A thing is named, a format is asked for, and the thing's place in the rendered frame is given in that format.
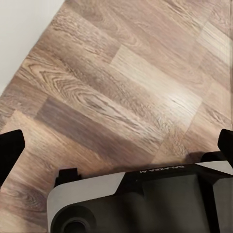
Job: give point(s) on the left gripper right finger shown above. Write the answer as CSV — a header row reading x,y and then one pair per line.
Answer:
x,y
225,144

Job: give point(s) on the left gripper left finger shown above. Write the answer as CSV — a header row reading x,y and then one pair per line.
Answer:
x,y
12,145

